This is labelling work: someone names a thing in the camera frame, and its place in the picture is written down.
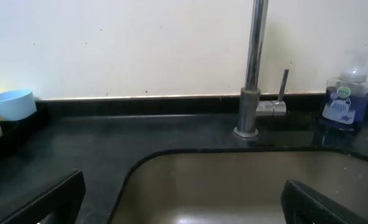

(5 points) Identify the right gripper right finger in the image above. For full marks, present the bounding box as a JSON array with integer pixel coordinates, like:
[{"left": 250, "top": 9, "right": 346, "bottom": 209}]
[{"left": 280, "top": 179, "right": 368, "bottom": 224}]

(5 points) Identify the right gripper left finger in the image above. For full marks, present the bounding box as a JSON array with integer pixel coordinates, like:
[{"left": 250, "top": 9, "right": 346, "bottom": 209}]
[{"left": 0, "top": 169, "right": 87, "bottom": 224}]

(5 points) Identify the black tray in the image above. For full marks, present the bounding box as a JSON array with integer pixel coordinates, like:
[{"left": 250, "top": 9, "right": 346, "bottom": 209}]
[{"left": 0, "top": 101, "right": 50, "bottom": 170}]

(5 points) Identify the steel sink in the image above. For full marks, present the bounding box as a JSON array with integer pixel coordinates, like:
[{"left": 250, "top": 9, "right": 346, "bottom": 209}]
[{"left": 108, "top": 148, "right": 368, "bottom": 224}]

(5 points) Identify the blue cup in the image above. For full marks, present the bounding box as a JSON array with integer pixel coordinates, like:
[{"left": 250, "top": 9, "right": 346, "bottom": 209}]
[{"left": 0, "top": 89, "right": 38, "bottom": 121}]

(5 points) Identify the blue soap bottle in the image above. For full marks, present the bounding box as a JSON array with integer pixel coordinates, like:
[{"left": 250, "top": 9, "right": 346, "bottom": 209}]
[{"left": 320, "top": 49, "right": 368, "bottom": 131}]

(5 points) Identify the steel tap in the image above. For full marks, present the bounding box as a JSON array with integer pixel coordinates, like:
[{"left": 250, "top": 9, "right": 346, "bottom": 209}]
[{"left": 232, "top": 0, "right": 290, "bottom": 138}]

